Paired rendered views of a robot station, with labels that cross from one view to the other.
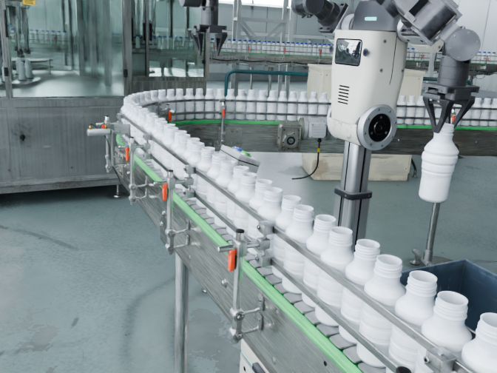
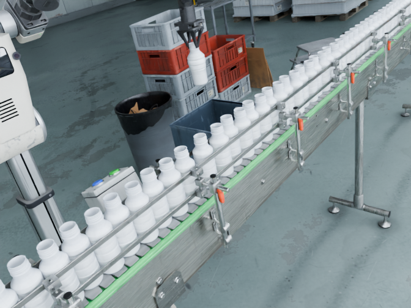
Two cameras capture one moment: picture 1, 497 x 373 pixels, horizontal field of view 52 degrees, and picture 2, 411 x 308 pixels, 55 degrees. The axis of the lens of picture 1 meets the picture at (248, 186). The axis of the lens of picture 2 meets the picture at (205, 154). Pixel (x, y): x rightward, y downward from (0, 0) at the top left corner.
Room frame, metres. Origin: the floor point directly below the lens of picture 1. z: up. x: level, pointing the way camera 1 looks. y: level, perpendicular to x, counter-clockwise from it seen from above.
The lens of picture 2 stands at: (1.60, 1.04, 1.65)
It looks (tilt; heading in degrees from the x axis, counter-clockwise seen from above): 28 degrees down; 251
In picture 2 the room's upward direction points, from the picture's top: 11 degrees counter-clockwise
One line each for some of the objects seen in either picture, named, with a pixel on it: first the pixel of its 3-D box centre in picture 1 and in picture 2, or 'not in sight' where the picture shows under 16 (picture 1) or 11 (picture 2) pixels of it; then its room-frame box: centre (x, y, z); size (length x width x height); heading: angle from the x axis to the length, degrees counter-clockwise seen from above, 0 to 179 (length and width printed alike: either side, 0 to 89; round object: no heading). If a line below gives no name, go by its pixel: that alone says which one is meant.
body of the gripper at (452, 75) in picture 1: (452, 75); (188, 16); (1.05, -0.40, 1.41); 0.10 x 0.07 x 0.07; 120
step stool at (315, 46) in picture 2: not in sight; (316, 59); (-1.26, -2.66, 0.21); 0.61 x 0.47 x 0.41; 80
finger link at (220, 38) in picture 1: (214, 41); not in sight; (1.77, 0.14, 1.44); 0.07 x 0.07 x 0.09; 26
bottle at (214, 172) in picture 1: (218, 185); (204, 160); (1.27, 0.08, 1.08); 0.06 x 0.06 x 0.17
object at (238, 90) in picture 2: not in sight; (222, 91); (-0.12, -2.89, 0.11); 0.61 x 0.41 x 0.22; 29
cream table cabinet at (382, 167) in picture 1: (358, 121); not in sight; (5.60, -1.18, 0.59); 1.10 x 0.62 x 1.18; 98
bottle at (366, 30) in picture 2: not in sight; (363, 38); (0.14, -0.48, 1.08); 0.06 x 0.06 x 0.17
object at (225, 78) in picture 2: not in sight; (219, 72); (-0.12, -2.89, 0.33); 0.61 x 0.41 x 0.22; 29
